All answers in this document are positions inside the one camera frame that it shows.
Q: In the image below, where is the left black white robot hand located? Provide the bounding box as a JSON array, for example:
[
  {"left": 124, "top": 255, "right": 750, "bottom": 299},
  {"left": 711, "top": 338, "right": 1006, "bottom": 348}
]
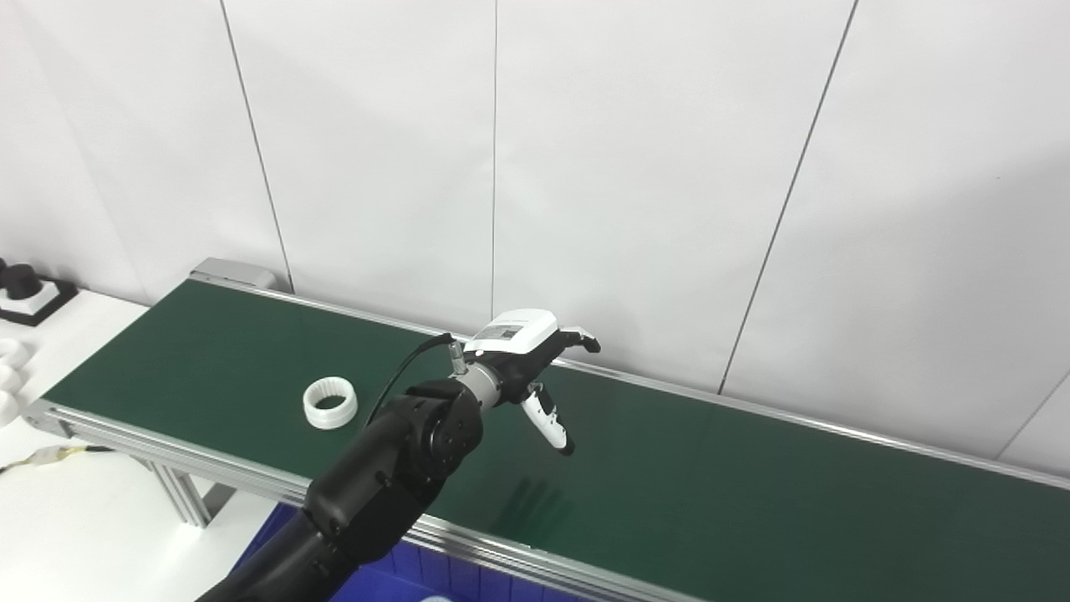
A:
[{"left": 462, "top": 309, "right": 602, "bottom": 457}]

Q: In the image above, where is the grey conveyor end housing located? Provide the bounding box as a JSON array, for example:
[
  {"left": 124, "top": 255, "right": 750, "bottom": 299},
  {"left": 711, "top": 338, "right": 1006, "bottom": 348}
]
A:
[{"left": 191, "top": 258, "right": 277, "bottom": 292}]

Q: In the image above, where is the green conveyor belt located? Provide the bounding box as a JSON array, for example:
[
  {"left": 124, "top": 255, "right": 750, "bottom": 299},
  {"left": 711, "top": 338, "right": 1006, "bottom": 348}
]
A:
[
  {"left": 42, "top": 278, "right": 1070, "bottom": 602},
  {"left": 23, "top": 268, "right": 1070, "bottom": 602}
]

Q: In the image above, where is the white foam insert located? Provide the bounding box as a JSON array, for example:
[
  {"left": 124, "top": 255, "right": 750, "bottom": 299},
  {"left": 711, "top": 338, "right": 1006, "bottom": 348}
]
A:
[{"left": 0, "top": 280, "right": 59, "bottom": 315}]

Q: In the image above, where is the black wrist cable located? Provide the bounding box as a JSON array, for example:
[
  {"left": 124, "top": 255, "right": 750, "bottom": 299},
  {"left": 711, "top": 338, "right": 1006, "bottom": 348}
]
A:
[{"left": 364, "top": 333, "right": 469, "bottom": 427}]

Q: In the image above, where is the blue plastic bin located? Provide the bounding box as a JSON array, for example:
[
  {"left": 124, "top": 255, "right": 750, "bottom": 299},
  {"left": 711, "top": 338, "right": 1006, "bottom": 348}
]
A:
[{"left": 238, "top": 502, "right": 586, "bottom": 602}]

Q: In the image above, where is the yellow white connector cable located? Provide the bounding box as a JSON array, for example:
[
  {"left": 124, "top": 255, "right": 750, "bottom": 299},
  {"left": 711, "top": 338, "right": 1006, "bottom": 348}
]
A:
[{"left": 0, "top": 443, "right": 114, "bottom": 477}]

